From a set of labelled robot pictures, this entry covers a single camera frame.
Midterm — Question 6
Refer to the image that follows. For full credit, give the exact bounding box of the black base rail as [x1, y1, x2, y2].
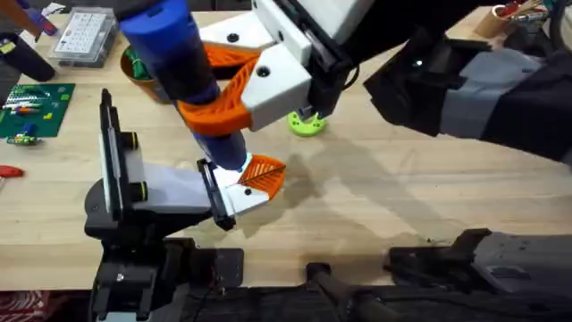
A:
[178, 285, 572, 322]

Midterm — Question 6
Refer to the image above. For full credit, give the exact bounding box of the green disc with holes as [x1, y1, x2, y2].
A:
[287, 110, 328, 138]

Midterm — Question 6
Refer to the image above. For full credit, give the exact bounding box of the brown tub with toys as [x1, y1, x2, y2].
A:
[119, 44, 173, 106]

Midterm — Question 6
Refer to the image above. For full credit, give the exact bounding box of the green board with toy blocks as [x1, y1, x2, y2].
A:
[0, 82, 77, 147]

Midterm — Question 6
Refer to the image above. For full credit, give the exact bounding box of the red tool handle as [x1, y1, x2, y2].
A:
[0, 165, 25, 180]

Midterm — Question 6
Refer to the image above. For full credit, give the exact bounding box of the brown cup with tools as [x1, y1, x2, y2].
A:
[473, 0, 549, 39]

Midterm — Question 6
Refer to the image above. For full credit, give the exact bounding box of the black cylindrical tool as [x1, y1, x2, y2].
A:
[0, 31, 57, 84]

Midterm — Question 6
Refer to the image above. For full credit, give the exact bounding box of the purple handled tool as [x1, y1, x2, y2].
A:
[17, 0, 60, 38]

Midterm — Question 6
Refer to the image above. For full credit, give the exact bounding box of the blue electric screwdriver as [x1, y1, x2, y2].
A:
[117, 0, 249, 174]

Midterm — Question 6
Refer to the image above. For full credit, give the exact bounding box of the clear plastic parts box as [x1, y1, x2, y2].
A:
[47, 5, 119, 69]

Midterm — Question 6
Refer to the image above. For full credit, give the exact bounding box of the red patterned mat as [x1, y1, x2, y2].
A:
[0, 290, 52, 322]

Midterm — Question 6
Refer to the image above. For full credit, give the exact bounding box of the black upright left wrist plate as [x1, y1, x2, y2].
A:
[98, 88, 125, 221]

